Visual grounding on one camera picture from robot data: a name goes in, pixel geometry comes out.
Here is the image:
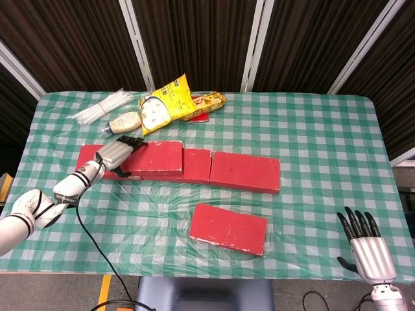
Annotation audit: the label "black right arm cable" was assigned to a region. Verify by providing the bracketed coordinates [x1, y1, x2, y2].
[303, 291, 374, 311]

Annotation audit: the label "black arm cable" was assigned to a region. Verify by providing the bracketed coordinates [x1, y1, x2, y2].
[75, 152, 153, 311]
[303, 291, 374, 311]

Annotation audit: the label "dark brown partition screen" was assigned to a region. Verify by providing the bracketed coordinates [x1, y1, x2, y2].
[129, 0, 260, 93]
[337, 0, 415, 166]
[0, 0, 150, 95]
[249, 0, 398, 95]
[0, 41, 45, 169]

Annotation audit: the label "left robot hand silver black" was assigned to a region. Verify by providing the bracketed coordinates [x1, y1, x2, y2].
[93, 135, 147, 178]

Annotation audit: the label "red foam brick white chipped corner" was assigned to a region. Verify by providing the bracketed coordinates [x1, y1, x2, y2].
[188, 203, 269, 257]

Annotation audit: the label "red foam brick white-scuffed edges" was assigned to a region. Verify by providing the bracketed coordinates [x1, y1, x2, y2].
[121, 140, 184, 178]

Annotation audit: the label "yellow snack bag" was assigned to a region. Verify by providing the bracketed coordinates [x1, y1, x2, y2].
[138, 73, 198, 137]

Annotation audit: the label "cream mayonnaise bottle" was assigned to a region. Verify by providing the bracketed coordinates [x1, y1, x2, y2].
[102, 110, 143, 136]

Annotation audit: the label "flat red card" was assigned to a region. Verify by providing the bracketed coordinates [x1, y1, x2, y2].
[189, 111, 211, 124]

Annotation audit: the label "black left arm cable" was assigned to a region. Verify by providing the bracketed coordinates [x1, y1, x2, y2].
[75, 152, 153, 311]

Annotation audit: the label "grey equipment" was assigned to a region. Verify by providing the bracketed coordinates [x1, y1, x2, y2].
[399, 167, 415, 224]

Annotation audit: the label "yellow floor tape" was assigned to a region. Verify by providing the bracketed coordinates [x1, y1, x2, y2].
[97, 274, 113, 311]

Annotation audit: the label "yellow grey box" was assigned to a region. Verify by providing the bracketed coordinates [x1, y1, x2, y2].
[0, 173, 14, 203]

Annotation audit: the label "green white checked tablecloth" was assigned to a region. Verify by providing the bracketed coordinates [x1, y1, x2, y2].
[0, 90, 415, 286]

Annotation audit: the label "bundle of clear straws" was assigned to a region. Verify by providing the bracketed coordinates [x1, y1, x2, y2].
[66, 87, 134, 126]

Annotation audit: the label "red foam brick grey patch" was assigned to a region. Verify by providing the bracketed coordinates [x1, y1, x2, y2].
[75, 144, 143, 181]

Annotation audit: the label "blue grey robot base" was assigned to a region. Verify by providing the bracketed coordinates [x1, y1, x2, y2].
[135, 277, 276, 311]

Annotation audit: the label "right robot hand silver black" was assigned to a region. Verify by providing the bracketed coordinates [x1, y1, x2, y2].
[336, 206, 398, 286]

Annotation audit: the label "yellow biscuit packet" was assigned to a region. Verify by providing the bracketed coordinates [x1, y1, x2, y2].
[180, 91, 227, 122]

